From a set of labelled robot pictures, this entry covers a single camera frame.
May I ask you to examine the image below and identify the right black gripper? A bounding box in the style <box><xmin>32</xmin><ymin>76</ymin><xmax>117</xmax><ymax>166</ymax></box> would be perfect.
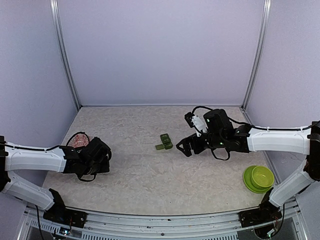
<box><xmin>175</xmin><ymin>131</ymin><xmax>225</xmax><ymax>157</ymax></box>

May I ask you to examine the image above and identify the green weekly pill organizer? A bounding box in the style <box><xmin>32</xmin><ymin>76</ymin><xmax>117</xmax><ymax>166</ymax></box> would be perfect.
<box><xmin>155</xmin><ymin>133</ymin><xmax>173</xmax><ymax>151</ymax></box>

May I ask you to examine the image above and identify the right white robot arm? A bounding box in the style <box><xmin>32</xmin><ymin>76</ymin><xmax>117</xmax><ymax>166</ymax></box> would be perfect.
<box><xmin>176</xmin><ymin>108</ymin><xmax>320</xmax><ymax>222</ymax></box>

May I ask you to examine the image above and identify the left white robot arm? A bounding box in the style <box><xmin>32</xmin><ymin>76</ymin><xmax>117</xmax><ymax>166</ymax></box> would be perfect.
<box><xmin>0</xmin><ymin>136</ymin><xmax>112</xmax><ymax>223</ymax></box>

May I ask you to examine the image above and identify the red patterned bowl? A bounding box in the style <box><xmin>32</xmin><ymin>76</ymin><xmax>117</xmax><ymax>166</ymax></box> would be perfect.
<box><xmin>65</xmin><ymin>131</ymin><xmax>91</xmax><ymax>149</ymax></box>

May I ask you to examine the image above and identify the green plate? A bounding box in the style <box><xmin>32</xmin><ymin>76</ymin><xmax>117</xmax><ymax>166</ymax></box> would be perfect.
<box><xmin>243</xmin><ymin>165</ymin><xmax>272</xmax><ymax>194</ymax></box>

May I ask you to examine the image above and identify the green bowl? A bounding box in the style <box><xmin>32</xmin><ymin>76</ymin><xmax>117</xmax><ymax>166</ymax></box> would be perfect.
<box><xmin>251</xmin><ymin>166</ymin><xmax>275</xmax><ymax>190</ymax></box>

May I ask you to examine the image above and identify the left camera cable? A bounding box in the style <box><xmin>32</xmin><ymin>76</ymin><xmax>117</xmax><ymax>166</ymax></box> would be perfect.
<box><xmin>65</xmin><ymin>131</ymin><xmax>112</xmax><ymax>183</ymax></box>

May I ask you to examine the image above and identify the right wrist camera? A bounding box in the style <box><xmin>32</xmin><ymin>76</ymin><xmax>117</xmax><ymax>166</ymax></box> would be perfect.
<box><xmin>184</xmin><ymin>112</ymin><xmax>208</xmax><ymax>137</ymax></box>

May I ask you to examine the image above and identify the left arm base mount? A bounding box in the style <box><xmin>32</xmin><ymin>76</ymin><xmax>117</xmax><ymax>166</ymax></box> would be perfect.
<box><xmin>43</xmin><ymin>188</ymin><xmax>87</xmax><ymax>229</ymax></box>

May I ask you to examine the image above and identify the aluminium front rail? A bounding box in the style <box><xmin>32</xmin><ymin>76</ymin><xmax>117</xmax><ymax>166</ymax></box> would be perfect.
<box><xmin>17</xmin><ymin>199</ymin><xmax>308</xmax><ymax>240</ymax></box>

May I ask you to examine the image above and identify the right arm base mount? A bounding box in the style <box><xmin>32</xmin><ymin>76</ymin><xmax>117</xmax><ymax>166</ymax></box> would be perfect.
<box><xmin>238</xmin><ymin>194</ymin><xmax>283</xmax><ymax>228</ymax></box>

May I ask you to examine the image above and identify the left aluminium corner post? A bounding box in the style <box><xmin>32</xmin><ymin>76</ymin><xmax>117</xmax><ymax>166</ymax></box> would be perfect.
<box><xmin>50</xmin><ymin>0</ymin><xmax>82</xmax><ymax>112</ymax></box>

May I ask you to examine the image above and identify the aluminium corner post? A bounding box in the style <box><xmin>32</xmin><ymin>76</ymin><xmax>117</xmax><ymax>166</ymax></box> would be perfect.
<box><xmin>50</xmin><ymin>0</ymin><xmax>82</xmax><ymax>112</ymax></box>
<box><xmin>241</xmin><ymin>0</ymin><xmax>272</xmax><ymax>112</ymax></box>

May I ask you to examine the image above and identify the right aluminium corner post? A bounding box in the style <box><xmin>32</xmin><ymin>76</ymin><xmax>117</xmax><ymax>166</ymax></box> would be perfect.
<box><xmin>241</xmin><ymin>0</ymin><xmax>272</xmax><ymax>112</ymax></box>

